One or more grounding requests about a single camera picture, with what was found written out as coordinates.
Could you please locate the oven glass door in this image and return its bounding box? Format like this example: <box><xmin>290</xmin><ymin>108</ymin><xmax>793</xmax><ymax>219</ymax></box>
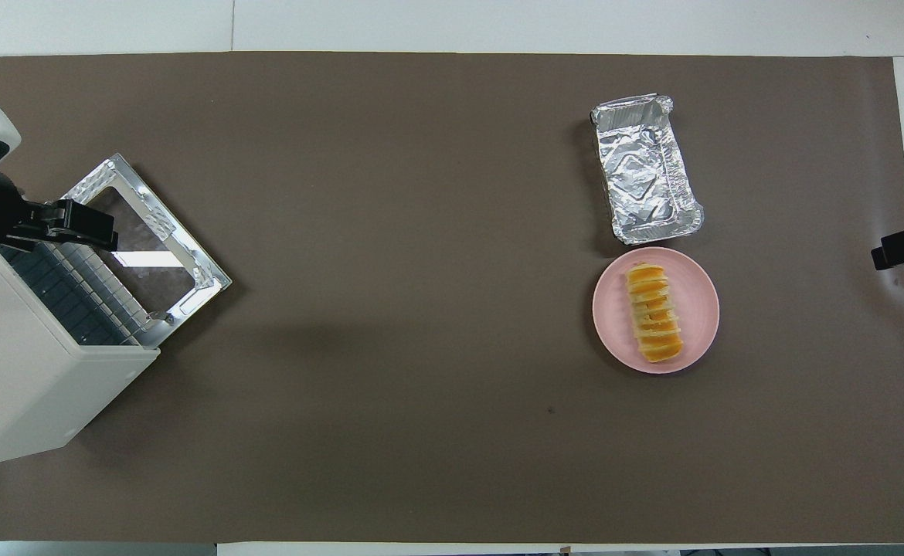
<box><xmin>58</xmin><ymin>153</ymin><xmax>233</xmax><ymax>348</ymax></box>

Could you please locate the pink round plate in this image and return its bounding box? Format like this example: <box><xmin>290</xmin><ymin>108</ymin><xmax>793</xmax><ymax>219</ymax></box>
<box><xmin>592</xmin><ymin>247</ymin><xmax>720</xmax><ymax>375</ymax></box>

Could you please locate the aluminium foil tray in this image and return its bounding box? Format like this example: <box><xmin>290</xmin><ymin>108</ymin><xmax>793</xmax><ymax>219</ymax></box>
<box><xmin>590</xmin><ymin>94</ymin><xmax>705</xmax><ymax>246</ymax></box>

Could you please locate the sliced orange bread loaf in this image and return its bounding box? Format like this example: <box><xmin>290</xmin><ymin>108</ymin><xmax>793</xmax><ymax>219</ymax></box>
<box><xmin>626</xmin><ymin>263</ymin><xmax>685</xmax><ymax>364</ymax></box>

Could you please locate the white toaster oven body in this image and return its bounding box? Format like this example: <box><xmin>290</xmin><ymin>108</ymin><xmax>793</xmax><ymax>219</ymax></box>
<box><xmin>0</xmin><ymin>232</ymin><xmax>161</xmax><ymax>472</ymax></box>

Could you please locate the oven wire rack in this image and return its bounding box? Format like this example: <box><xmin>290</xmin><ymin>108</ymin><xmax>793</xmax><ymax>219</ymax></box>
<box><xmin>0</xmin><ymin>241</ymin><xmax>151</xmax><ymax>347</ymax></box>

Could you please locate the brown paper table mat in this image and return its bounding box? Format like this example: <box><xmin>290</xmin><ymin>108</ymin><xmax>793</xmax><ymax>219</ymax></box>
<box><xmin>0</xmin><ymin>51</ymin><xmax>904</xmax><ymax>545</ymax></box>

